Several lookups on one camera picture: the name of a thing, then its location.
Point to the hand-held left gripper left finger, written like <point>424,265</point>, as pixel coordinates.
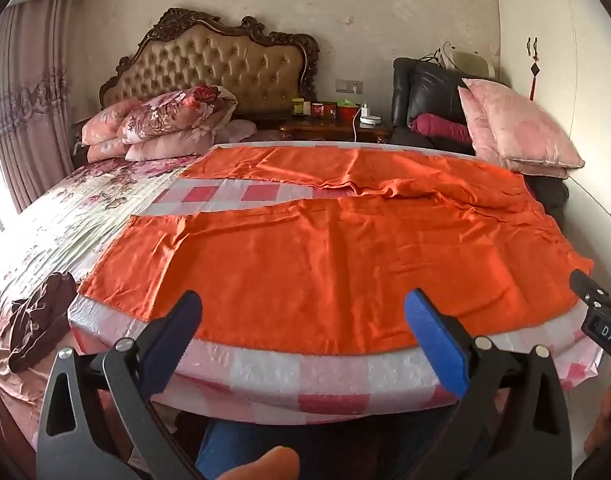
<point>179,324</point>

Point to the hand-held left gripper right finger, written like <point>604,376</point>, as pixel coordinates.
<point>434,341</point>

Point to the orange pants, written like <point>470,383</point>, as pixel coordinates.
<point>310,260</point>

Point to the person's right hand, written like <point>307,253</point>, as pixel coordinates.
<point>608,410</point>

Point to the pink white checkered sheet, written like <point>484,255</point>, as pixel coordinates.
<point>265,375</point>

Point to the dark maroon cloth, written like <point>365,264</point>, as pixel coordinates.
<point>40,320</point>

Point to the person's blue jeans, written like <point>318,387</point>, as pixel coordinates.
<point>335,452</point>

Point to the floral bedsheet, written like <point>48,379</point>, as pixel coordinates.
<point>60,220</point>

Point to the person's foot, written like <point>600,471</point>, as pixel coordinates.
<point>268,466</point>

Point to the large pink satin pillow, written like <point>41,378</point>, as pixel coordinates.
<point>478,125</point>
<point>525,125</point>

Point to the pink floral pillow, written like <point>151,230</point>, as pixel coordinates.
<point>105,122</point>
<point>170,145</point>
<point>105,151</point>

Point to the pale pink pillow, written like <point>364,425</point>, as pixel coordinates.
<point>238,131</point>

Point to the maroon bolster cushion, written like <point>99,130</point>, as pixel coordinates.
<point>440,127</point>

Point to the folded floral quilt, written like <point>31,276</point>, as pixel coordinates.
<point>175,110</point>

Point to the red hanging knot ornament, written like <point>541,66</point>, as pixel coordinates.
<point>534,70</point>

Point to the white round device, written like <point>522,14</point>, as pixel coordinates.
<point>370,120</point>

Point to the carved wooden nightstand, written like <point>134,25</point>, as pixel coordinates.
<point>325,130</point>

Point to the white charger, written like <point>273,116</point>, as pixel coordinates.
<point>365,111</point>

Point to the green and red box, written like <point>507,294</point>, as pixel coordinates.
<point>348,110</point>

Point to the yellow green jar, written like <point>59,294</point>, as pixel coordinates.
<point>298,107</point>

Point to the black leather chair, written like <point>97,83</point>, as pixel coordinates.
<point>425,90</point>

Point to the white wardrobe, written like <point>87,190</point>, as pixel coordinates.
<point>560,35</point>

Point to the white appliance behind chair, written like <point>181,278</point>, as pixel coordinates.
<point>468,62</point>

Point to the red tin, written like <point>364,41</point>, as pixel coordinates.
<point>323,110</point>

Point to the pink patterned curtain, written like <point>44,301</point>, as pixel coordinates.
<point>35,110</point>

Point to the tufted carved wooden headboard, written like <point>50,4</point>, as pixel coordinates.
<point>220,60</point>

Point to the wall socket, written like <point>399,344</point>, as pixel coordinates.
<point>349,86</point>

